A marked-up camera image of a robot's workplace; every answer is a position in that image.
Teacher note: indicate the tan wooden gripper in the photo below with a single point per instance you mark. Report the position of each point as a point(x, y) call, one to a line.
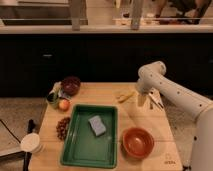
point(142, 99)

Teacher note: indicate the yellow banana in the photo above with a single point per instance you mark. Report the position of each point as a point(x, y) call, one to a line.
point(122, 96)

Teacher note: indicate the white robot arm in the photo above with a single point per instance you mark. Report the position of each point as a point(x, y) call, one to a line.
point(200, 107)

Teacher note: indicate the red orange bowl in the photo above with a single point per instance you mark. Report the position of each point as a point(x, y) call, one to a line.
point(137, 142)

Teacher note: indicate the dark maroon bowl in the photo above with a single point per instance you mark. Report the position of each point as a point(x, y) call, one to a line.
point(71, 85)

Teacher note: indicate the grey blue sponge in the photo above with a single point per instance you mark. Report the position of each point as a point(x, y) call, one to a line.
point(97, 125)

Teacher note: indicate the red yellow apple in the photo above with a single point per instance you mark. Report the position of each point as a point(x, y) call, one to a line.
point(64, 105)

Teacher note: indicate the green plastic tray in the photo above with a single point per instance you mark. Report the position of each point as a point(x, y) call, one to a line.
point(82, 147)

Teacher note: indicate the bunch of red grapes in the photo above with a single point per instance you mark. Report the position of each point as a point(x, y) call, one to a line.
point(62, 128)

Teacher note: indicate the black handle tool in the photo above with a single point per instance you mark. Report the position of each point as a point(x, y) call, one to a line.
point(27, 155)

